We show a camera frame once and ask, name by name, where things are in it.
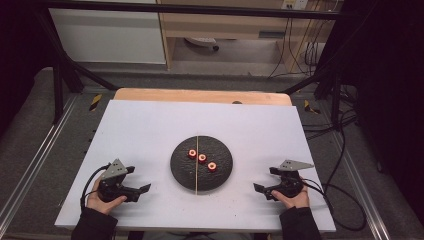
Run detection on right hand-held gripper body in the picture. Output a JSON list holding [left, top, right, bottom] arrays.
[[267, 159, 315, 201]]

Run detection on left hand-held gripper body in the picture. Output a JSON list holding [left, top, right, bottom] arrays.
[[97, 158, 141, 204]]

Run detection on black round plate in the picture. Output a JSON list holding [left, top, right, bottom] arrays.
[[169, 135, 234, 192]]

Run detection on thin wooden skewer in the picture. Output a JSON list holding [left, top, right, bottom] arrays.
[[194, 135, 200, 196]]

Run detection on person's right hand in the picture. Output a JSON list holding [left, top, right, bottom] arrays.
[[270, 185, 311, 210]]

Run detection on person's left hand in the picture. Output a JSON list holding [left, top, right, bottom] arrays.
[[85, 176, 128, 216]]

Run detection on white board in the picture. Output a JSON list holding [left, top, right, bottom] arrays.
[[54, 99, 337, 233]]

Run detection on yellow black hazard tape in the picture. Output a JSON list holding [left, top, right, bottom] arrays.
[[303, 99, 322, 115], [88, 93, 103, 112]]

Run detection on wooden table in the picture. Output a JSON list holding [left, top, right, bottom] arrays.
[[113, 87, 293, 107]]

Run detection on white cabinet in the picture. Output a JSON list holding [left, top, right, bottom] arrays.
[[48, 7, 167, 65]]

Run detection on black curtain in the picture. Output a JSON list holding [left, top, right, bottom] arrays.
[[0, 0, 58, 138], [319, 0, 424, 216]]

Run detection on white chair base with caster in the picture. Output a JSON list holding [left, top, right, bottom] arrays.
[[184, 36, 220, 52]]

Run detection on light wooden desk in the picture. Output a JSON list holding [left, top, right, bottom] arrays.
[[155, 0, 339, 73]]

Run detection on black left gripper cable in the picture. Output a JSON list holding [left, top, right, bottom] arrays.
[[79, 163, 111, 212]]

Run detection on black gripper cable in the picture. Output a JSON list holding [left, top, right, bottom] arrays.
[[300, 177, 368, 232], [79, 163, 111, 212]]

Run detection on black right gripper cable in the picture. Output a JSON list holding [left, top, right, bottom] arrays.
[[300, 177, 368, 232]]

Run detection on aluminium floor rail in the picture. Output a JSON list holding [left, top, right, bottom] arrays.
[[330, 132, 392, 240], [0, 94, 80, 229]]

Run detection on black floor cables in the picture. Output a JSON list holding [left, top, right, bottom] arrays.
[[301, 83, 360, 142]]

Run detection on hanging black cables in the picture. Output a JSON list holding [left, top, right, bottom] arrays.
[[267, 15, 322, 80]]

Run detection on white wall socket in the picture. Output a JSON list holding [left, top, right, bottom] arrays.
[[281, 0, 310, 11]]

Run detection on black metal frame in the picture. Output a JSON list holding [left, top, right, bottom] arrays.
[[32, 0, 348, 125]]

